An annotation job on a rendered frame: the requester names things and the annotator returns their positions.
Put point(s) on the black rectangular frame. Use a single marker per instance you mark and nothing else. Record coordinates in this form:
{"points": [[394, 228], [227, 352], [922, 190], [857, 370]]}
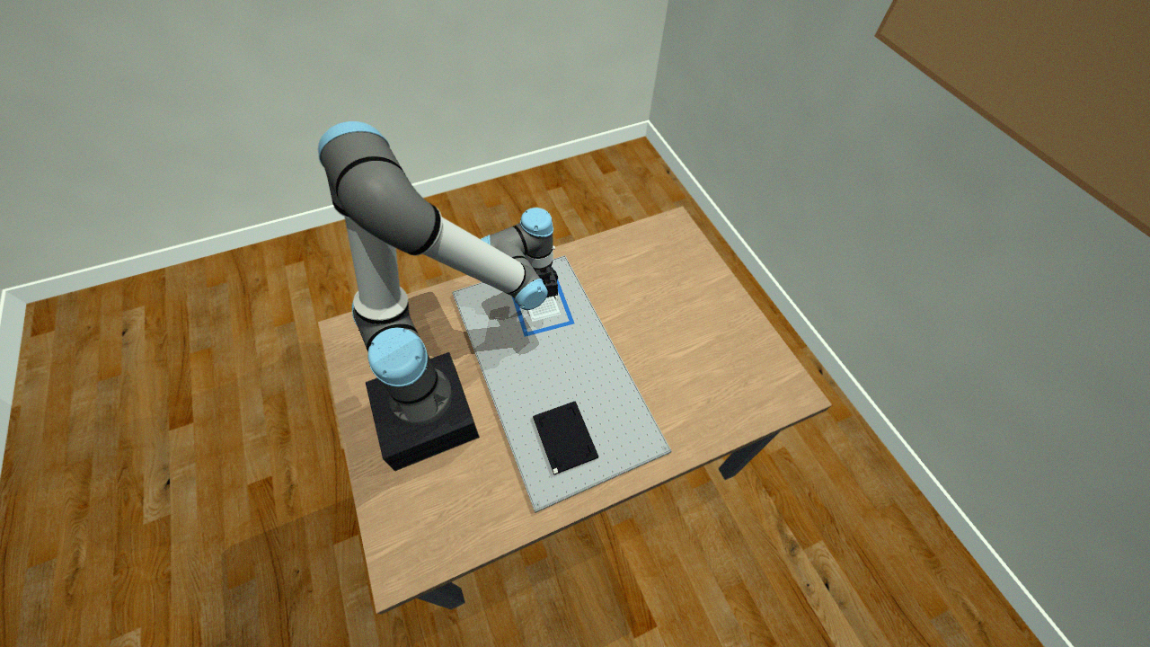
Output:
{"points": [[565, 437]]}

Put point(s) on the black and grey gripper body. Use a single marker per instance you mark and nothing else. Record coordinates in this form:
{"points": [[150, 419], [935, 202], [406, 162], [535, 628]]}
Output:
{"points": [[550, 283]]}

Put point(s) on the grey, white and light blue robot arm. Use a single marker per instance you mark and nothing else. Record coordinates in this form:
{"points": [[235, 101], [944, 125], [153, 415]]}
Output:
{"points": [[381, 203]]}

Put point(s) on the blue tape outline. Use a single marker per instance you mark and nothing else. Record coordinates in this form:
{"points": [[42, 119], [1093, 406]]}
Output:
{"points": [[520, 317]]}

